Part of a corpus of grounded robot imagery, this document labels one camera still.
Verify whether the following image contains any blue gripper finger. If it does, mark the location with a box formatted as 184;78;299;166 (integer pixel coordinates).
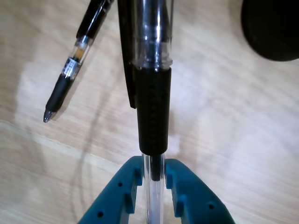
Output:
78;156;143;224
165;158;235;224

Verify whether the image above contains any clear capped black pen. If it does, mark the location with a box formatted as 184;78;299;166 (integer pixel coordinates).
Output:
118;0;174;224

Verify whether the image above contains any black grip retractable pen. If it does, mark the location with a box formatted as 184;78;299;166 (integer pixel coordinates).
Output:
43;0;115;124

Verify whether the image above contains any black mesh pen holder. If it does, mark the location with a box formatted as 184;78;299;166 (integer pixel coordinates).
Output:
240;0;299;62

